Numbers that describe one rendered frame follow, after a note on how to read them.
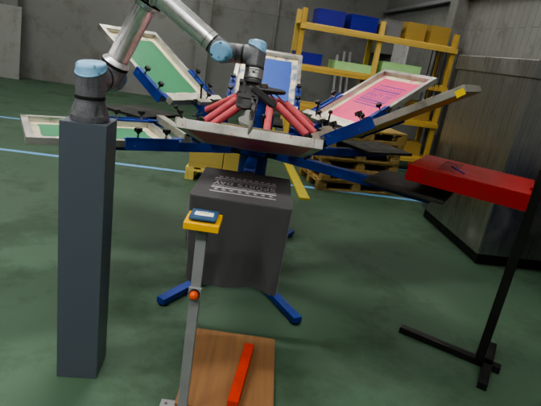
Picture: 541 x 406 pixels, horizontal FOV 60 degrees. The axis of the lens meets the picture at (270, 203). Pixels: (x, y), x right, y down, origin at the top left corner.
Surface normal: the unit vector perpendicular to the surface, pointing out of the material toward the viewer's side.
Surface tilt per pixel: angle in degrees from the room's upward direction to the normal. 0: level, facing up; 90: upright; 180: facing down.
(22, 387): 0
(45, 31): 90
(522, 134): 90
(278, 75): 32
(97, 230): 90
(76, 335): 90
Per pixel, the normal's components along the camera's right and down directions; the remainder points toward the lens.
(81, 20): 0.08, 0.32
